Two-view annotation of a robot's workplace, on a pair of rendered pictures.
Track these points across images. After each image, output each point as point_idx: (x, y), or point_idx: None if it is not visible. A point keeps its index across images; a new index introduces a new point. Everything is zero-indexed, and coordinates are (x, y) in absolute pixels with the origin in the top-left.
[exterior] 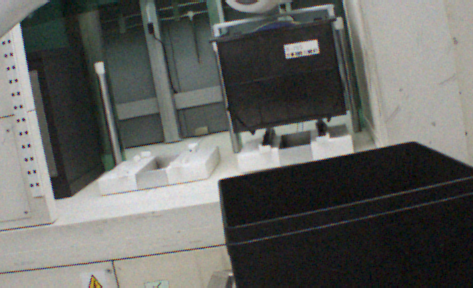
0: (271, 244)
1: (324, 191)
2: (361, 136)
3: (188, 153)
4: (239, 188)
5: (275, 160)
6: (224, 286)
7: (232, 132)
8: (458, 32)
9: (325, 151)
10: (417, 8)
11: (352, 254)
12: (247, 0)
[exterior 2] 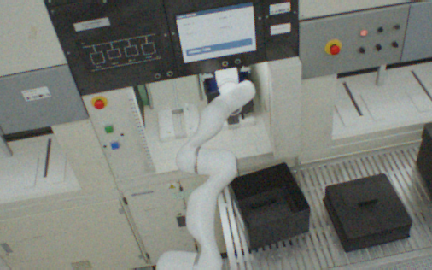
0: (258, 229)
1: (257, 177)
2: (253, 98)
3: (187, 112)
4: (233, 180)
5: (226, 128)
6: (222, 193)
7: (200, 94)
8: (302, 116)
9: (245, 125)
10: (291, 119)
11: (276, 226)
12: (232, 113)
